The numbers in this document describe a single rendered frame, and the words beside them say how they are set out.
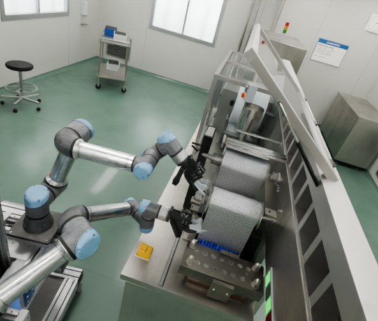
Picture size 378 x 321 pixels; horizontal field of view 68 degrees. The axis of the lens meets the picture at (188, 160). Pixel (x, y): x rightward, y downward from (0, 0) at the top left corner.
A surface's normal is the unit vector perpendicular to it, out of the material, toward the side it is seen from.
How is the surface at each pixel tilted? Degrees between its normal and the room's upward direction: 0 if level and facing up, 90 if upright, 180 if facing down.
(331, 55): 90
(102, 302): 0
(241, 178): 92
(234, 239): 90
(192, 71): 90
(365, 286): 0
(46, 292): 0
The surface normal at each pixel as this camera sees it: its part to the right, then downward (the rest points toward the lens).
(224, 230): -0.22, 0.48
